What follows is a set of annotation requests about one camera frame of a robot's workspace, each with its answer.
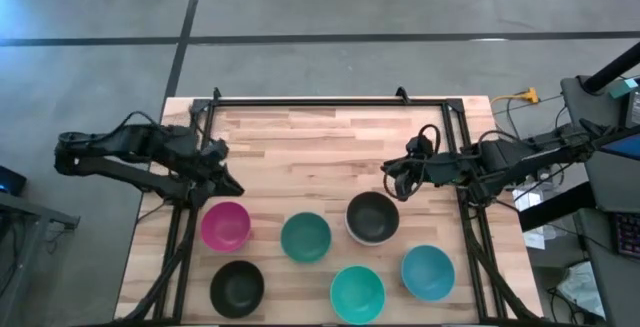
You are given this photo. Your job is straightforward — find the grey desk with keyboard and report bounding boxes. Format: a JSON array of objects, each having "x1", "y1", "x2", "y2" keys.
[{"x1": 574, "y1": 206, "x2": 640, "y2": 327}]

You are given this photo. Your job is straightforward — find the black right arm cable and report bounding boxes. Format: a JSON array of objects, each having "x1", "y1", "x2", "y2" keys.
[{"x1": 382, "y1": 123, "x2": 442, "y2": 203}]

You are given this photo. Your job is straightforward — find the blue bowl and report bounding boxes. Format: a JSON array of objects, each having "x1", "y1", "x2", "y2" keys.
[{"x1": 400, "y1": 244, "x2": 457, "y2": 303}]

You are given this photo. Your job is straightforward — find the yellow power cable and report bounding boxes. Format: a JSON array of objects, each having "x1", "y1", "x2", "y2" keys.
[{"x1": 489, "y1": 94, "x2": 526, "y2": 138}]

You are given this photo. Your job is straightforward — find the grey metal stand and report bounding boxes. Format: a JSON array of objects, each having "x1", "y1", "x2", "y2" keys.
[{"x1": 0, "y1": 191, "x2": 81, "y2": 321}]

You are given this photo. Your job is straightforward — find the dark green bowl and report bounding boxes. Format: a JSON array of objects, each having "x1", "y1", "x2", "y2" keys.
[{"x1": 279, "y1": 211, "x2": 333, "y2": 265}]

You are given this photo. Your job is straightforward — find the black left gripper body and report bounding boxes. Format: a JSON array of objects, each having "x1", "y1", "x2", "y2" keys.
[{"x1": 189, "y1": 138, "x2": 230, "y2": 209}]

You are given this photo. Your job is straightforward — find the white plastic bag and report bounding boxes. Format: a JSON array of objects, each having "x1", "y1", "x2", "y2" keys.
[{"x1": 554, "y1": 260, "x2": 606, "y2": 318}]

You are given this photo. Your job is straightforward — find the black box with blue light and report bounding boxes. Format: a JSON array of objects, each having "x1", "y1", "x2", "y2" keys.
[{"x1": 0, "y1": 165, "x2": 29, "y2": 198}]

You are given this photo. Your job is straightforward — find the black pole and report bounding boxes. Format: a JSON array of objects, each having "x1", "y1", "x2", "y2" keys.
[{"x1": 582, "y1": 41, "x2": 640, "y2": 94}]

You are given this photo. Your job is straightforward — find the monitor with blue screen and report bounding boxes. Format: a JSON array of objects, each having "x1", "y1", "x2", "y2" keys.
[{"x1": 597, "y1": 129, "x2": 640, "y2": 162}]

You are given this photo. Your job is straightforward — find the grey desk with monitor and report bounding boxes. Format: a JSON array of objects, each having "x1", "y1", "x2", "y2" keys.
[{"x1": 559, "y1": 74, "x2": 640, "y2": 213}]

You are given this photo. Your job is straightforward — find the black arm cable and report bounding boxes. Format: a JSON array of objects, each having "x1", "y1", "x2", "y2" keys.
[
  {"x1": 110, "y1": 110, "x2": 164, "y2": 133},
  {"x1": 382, "y1": 123, "x2": 442, "y2": 203}
]

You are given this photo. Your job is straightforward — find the pink bowl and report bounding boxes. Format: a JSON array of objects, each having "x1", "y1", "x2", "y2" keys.
[{"x1": 200, "y1": 201, "x2": 253, "y2": 254}]

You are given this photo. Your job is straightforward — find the teal box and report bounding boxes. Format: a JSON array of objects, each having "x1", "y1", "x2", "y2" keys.
[{"x1": 608, "y1": 77, "x2": 640, "y2": 99}]

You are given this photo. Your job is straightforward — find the yellow power plug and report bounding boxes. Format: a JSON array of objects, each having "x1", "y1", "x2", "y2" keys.
[{"x1": 519, "y1": 86, "x2": 541, "y2": 106}]

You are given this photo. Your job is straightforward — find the black floor cable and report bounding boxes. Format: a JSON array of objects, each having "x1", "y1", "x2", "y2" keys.
[{"x1": 503, "y1": 97, "x2": 524, "y2": 136}]

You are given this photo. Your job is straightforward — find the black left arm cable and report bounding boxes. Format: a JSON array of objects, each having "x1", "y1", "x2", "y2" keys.
[{"x1": 110, "y1": 110, "x2": 164, "y2": 133}]

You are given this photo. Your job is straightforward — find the white papers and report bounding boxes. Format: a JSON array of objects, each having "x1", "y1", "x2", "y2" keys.
[{"x1": 512, "y1": 186, "x2": 551, "y2": 214}]

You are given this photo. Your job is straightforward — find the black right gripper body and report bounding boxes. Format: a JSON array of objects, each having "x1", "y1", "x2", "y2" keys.
[{"x1": 397, "y1": 135, "x2": 454, "y2": 202}]

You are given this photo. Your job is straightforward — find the black beam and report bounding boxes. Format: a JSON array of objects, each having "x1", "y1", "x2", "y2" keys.
[{"x1": 517, "y1": 181, "x2": 596, "y2": 233}]

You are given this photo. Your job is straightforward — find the black bowl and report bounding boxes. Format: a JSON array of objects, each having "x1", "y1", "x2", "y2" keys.
[
  {"x1": 209, "y1": 259, "x2": 266, "y2": 320},
  {"x1": 345, "y1": 190, "x2": 401, "y2": 244}
]

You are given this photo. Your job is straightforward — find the backlit keyboard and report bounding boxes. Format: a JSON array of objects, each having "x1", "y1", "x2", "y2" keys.
[{"x1": 612, "y1": 211, "x2": 640, "y2": 261}]

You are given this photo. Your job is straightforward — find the black metal table frame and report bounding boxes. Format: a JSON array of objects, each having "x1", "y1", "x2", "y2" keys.
[{"x1": 114, "y1": 95, "x2": 546, "y2": 327}]

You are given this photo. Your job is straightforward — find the turquoise bowl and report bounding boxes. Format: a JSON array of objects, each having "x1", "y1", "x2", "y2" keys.
[{"x1": 329, "y1": 264, "x2": 387, "y2": 326}]

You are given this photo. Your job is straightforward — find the white bowl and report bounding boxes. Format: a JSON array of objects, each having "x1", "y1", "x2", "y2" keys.
[{"x1": 344, "y1": 219, "x2": 400, "y2": 247}]

